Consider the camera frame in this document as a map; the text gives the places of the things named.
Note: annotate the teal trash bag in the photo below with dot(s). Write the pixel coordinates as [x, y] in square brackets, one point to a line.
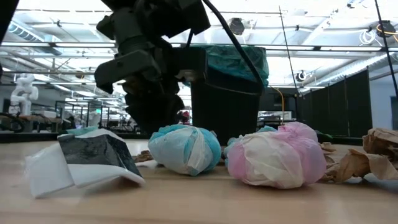
[242, 62]

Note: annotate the brown packing paper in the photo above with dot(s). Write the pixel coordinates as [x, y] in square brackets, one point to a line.
[357, 165]

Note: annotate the black partition wall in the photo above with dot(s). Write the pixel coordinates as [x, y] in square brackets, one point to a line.
[335, 105]

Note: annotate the red background object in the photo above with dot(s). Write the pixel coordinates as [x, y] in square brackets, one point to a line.
[185, 116]

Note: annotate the folded teal bag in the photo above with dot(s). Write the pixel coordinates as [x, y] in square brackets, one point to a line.
[84, 130]

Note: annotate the blue white plastic ball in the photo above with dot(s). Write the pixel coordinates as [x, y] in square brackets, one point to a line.
[183, 149]

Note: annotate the white humanoid robot figure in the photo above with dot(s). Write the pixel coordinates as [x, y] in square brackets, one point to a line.
[23, 93]

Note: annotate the silver ventilation duct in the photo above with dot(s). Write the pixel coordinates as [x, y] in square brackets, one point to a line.
[21, 32]

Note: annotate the black background cabinet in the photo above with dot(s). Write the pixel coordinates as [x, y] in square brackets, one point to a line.
[275, 99]

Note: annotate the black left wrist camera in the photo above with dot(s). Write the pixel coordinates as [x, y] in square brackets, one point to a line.
[174, 15]

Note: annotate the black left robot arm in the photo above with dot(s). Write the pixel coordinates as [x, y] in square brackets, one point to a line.
[121, 4]

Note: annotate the background workbench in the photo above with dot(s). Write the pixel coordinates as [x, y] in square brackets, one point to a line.
[40, 118]

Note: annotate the black trash bin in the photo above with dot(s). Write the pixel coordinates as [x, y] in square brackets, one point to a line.
[224, 115]

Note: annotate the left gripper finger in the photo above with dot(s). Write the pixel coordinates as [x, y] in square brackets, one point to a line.
[189, 62]
[124, 71]

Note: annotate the black and white card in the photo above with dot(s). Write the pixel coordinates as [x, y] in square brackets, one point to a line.
[87, 155]

